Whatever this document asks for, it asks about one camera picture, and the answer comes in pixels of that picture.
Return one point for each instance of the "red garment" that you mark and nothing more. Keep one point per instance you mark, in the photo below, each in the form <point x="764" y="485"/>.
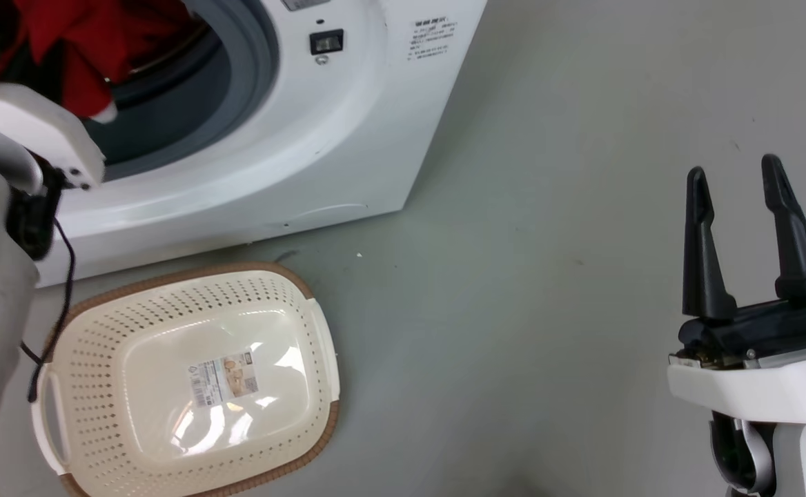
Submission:
<point x="92" y="41"/>

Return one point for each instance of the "grey rubber door gasket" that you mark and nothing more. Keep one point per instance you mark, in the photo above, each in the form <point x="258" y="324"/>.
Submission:
<point x="237" y="76"/>

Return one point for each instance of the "white front-load washing machine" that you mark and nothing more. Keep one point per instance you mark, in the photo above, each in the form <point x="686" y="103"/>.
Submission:
<point x="348" y="138"/>

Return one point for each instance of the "cream perforated laundry basket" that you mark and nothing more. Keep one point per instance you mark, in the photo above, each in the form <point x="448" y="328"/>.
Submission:
<point x="134" y="310"/>

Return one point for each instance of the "product sticker with barcode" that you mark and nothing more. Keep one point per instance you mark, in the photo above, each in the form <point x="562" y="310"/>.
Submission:
<point x="223" y="379"/>

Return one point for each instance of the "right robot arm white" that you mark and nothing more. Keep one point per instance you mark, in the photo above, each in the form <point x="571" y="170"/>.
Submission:
<point x="789" y="459"/>

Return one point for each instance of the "black door latch socket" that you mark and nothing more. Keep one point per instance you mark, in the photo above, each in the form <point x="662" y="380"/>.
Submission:
<point x="326" y="42"/>

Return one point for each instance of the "printed text label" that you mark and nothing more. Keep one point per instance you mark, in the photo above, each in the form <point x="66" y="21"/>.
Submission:
<point x="430" y="39"/>

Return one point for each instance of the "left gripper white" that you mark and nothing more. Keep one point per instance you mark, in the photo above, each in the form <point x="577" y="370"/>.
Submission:
<point x="37" y="131"/>

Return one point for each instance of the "right gripper dark white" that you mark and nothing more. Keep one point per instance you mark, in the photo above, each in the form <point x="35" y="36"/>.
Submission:
<point x="755" y="386"/>

